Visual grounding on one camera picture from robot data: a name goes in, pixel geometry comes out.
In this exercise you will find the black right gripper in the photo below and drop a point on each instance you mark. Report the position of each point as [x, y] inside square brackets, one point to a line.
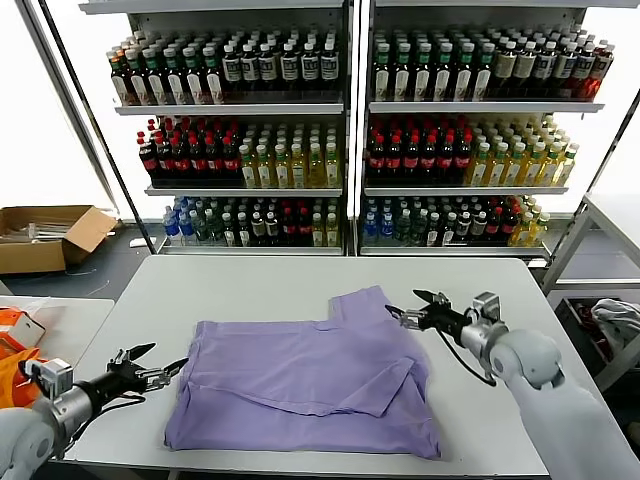
[445, 320]

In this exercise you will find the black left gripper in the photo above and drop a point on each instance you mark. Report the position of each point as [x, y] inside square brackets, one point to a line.
[110, 387]

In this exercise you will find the purple t-shirt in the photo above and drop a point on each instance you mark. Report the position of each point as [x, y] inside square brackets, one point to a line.
[300, 390]

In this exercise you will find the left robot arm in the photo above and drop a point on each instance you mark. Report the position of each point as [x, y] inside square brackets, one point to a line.
[30, 435]

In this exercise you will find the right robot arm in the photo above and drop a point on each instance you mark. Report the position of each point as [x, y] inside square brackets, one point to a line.
[530, 360]

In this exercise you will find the small dark drink bottle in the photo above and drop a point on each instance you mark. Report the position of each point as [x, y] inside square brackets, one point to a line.
[433, 231]
[479, 227]
[450, 230]
[464, 227]
[272, 230]
[243, 232]
[228, 232]
[258, 230]

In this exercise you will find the dark green water bottle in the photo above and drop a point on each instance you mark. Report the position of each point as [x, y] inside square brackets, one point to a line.
[202, 230]
[403, 230]
[215, 230]
[419, 230]

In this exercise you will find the blue sports drink bottle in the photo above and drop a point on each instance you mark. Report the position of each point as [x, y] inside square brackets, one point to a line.
[386, 227]
[186, 227]
[371, 227]
[171, 227]

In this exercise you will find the small cola bottle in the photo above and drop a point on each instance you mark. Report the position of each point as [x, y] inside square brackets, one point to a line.
[289, 230]
[510, 225]
[304, 230]
[495, 225]

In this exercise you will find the small yellow juice bottle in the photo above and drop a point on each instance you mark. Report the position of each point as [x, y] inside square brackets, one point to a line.
[537, 229]
[332, 232]
[318, 232]
[522, 231]

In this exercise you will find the white paper scrap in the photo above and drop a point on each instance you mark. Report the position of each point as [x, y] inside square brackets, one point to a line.
[136, 244]

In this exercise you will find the small white carton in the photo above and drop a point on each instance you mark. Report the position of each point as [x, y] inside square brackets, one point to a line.
[27, 334]

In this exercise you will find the orange bag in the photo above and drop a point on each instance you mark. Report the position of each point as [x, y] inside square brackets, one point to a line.
[11, 377]

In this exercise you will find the orange packaging piece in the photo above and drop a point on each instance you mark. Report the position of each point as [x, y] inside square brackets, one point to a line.
[12, 316]

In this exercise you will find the black storage bin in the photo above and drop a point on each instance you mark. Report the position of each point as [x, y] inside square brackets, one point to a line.
[570, 317]

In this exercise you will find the red cap cola bottle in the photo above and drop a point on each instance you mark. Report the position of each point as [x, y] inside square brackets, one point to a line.
[230, 162]
[463, 160]
[198, 162]
[165, 162]
[376, 160]
[394, 160]
[214, 162]
[411, 160]
[429, 160]
[181, 162]
[446, 160]
[149, 162]

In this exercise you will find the open cardboard box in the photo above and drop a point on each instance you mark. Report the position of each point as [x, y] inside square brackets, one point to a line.
[30, 257]

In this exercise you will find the red cloth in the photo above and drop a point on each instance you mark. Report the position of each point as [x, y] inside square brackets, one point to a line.
[586, 315]

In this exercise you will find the clear plastic packaging bundle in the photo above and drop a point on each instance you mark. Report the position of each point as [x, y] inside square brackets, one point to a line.
[42, 231]

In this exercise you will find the grey crumpled cloth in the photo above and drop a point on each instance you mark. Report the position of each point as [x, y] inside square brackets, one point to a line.
[617, 315]

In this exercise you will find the grey metal shelf unit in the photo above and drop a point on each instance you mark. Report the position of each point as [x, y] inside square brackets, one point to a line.
[485, 108]
[230, 110]

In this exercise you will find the green label tea bottle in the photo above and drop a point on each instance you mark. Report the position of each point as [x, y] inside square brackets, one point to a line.
[136, 80]
[175, 80]
[155, 80]
[444, 75]
[403, 75]
[194, 80]
[483, 75]
[423, 75]
[383, 75]
[464, 75]
[213, 80]

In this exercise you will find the black slanted pole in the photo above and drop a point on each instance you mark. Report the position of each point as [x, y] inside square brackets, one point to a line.
[614, 145]
[98, 125]

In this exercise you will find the beige label dark bottle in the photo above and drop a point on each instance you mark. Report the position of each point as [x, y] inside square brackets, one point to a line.
[525, 67]
[505, 67]

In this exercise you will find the white label dark bottle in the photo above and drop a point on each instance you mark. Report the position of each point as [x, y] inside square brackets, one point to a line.
[232, 67]
[268, 67]
[329, 67]
[289, 67]
[309, 67]
[250, 67]

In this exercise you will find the blue white label bottle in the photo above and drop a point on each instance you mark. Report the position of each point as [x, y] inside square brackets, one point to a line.
[565, 67]
[545, 67]
[584, 67]

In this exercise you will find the amber tea bottle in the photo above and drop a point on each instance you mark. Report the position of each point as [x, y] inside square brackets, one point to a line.
[119, 75]

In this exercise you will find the red tea bottle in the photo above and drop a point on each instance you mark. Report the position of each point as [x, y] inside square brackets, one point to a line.
[601, 70]

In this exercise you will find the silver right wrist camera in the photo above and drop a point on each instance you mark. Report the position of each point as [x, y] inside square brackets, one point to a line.
[487, 307]

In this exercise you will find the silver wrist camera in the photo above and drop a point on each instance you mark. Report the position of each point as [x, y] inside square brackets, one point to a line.
[50, 377]
[487, 307]

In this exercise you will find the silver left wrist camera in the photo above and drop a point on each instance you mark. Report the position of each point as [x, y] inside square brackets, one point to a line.
[50, 377]

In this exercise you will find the grey metal frame table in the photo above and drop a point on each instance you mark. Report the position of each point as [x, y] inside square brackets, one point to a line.
[612, 215]

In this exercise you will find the grey metal frame post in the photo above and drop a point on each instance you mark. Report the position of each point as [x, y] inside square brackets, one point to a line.
[70, 100]

